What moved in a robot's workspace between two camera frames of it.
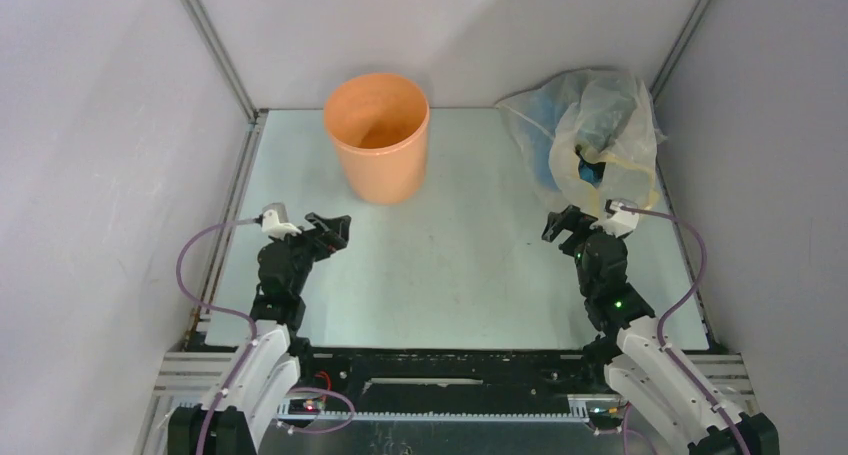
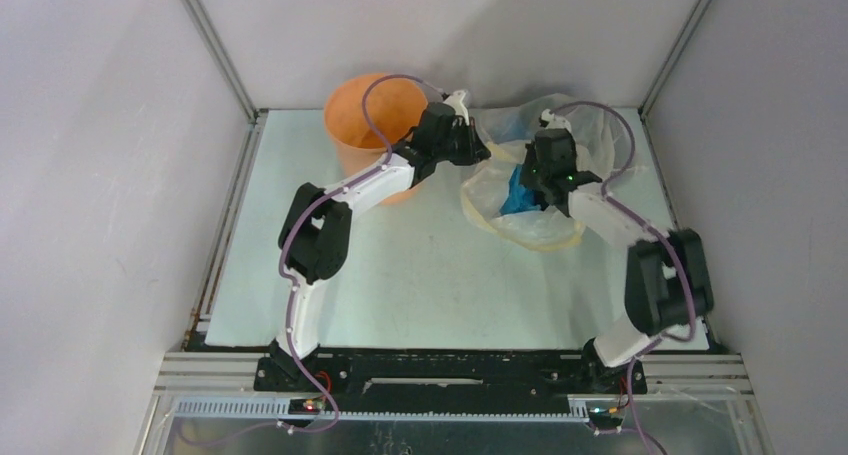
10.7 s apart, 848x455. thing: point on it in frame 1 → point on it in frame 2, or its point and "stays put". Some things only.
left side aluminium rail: [233, 205] stays put
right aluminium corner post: [685, 33] stays put
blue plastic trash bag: [588, 171] → [518, 197]
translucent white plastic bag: [590, 135] → [603, 144]
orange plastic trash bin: [380, 124] stays put
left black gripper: [320, 240] → [475, 151]
